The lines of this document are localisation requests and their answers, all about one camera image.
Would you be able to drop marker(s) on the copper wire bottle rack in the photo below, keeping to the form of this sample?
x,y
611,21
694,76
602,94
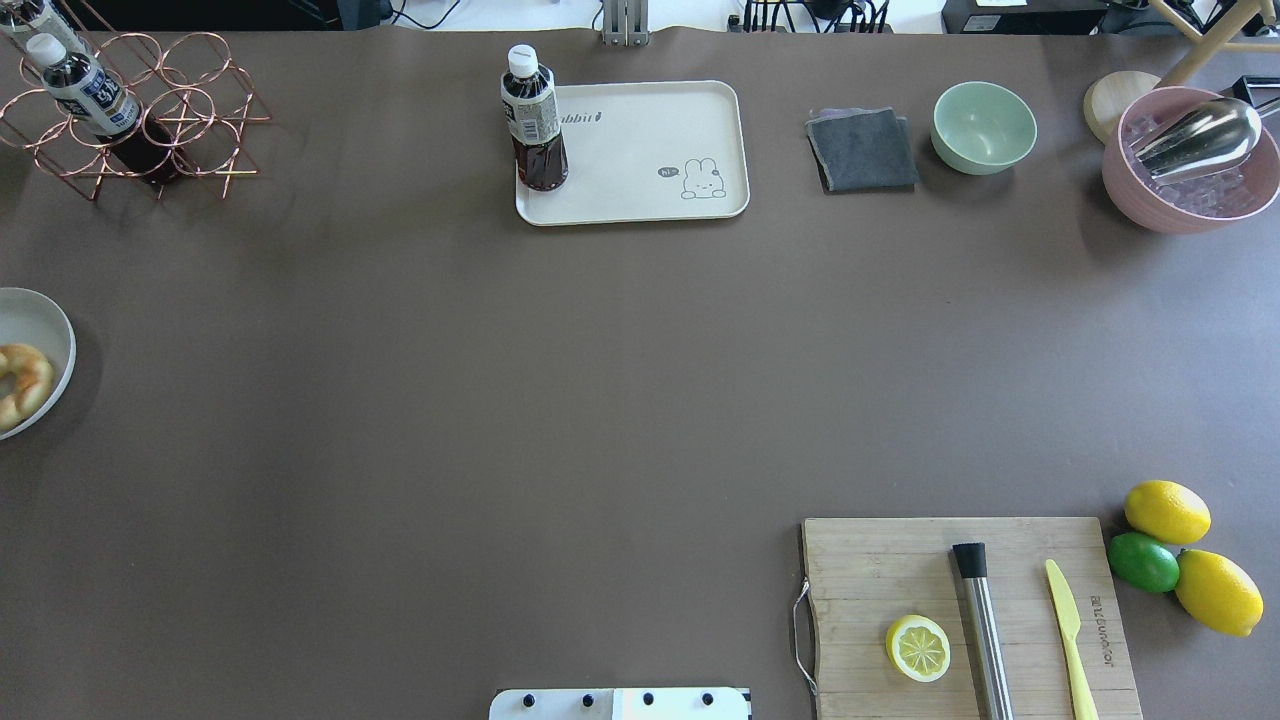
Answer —
x,y
195,107

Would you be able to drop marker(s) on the half lemon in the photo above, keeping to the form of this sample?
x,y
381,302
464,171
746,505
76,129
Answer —
x,y
918,647

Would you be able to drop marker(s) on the dark drink bottle on tray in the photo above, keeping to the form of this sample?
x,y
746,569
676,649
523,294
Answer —
x,y
528,93

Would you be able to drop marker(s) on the yellow lemon near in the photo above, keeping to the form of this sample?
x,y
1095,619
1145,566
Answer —
x,y
1218,593

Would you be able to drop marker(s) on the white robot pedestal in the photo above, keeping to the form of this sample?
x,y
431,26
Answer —
x,y
686,702

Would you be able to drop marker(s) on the yellow lemon far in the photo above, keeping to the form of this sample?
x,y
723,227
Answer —
x,y
1167,511

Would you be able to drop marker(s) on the bottle in rack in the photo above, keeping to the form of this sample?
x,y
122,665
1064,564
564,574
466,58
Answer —
x,y
85,89
20,20

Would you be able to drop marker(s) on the pink bowl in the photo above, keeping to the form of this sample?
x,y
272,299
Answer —
x,y
1187,207

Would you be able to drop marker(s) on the bottle in rack upper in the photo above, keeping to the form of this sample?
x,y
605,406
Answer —
x,y
85,89

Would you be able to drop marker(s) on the green lime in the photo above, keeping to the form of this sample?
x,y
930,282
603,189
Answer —
x,y
1144,562

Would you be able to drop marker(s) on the yellow lemon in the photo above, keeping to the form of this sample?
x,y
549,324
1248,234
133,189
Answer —
x,y
1167,511
1218,593

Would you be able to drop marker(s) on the aluminium frame post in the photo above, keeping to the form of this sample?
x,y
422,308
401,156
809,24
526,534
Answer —
x,y
625,23

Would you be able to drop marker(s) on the wooden cutting board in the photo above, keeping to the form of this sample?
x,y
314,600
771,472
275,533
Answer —
x,y
865,573

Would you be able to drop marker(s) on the steel ice scoop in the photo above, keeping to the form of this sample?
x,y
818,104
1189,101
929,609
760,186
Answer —
x,y
1214,136

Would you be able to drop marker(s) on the grey folded cloth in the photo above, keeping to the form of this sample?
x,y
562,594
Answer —
x,y
861,149

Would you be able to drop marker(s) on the green bowl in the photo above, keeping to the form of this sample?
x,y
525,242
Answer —
x,y
979,128

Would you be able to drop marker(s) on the braided golden donut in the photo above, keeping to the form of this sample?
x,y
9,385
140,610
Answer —
x,y
33,379

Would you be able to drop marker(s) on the yellow plastic knife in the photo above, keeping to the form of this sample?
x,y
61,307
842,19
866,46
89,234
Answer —
x,y
1070,623

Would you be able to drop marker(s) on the bottle in rack front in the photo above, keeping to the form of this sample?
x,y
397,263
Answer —
x,y
20,20

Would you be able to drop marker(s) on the cream rabbit tray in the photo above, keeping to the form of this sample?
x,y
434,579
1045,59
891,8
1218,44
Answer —
x,y
646,152

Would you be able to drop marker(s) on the white round plate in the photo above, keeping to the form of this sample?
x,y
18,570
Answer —
x,y
30,317

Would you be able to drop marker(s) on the wooden mug tree stand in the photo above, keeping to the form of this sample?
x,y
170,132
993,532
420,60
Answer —
x,y
1111,95

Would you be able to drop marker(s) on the steel muddler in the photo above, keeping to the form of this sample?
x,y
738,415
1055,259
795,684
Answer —
x,y
995,690

